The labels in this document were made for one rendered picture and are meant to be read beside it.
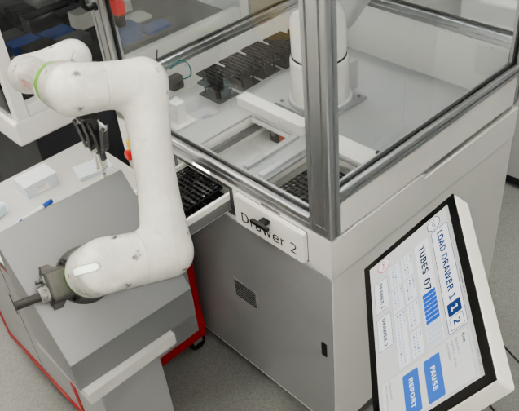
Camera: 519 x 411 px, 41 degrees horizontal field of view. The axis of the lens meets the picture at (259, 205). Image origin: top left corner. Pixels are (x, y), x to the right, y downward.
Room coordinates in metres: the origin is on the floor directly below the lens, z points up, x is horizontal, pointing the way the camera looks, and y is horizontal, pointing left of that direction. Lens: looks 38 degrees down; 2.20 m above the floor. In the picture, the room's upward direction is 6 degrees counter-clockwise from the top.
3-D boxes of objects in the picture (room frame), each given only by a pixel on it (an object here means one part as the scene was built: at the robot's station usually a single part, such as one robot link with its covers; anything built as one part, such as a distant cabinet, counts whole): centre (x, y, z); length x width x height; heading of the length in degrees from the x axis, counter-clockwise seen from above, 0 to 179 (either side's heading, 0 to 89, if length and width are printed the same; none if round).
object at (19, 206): (1.94, 0.67, 0.38); 0.62 x 0.58 x 0.76; 40
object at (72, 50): (1.83, 0.49, 1.33); 0.13 x 0.11 x 0.14; 120
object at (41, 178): (2.07, 0.78, 0.79); 0.13 x 0.09 x 0.05; 129
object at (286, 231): (1.57, -0.02, 0.87); 0.29 x 0.02 x 0.11; 40
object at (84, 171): (2.14, 0.59, 0.77); 0.13 x 0.09 x 0.02; 116
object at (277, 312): (2.09, -0.22, 0.40); 1.03 x 0.95 x 0.80; 40
